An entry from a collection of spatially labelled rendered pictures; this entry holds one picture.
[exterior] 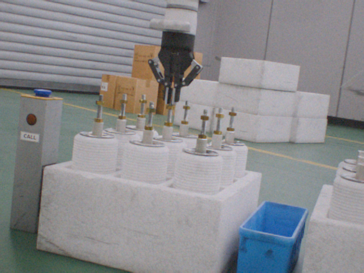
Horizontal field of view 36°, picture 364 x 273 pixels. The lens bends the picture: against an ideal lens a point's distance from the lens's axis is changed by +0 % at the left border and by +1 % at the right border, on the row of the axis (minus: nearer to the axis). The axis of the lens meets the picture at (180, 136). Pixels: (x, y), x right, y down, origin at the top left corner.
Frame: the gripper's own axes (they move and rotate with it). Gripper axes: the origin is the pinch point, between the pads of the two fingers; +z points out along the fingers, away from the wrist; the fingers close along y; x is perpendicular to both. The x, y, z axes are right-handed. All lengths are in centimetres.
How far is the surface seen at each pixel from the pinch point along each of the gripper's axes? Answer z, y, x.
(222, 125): 28, 51, -256
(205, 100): 12, 70, -269
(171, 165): 15.2, -3.1, 3.5
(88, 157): 14.3, 11.0, 16.2
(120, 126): 8.6, 11.4, 0.9
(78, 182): 19.2, 11.0, 19.3
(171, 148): 11.4, -2.9, 3.6
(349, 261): 24, -43, 20
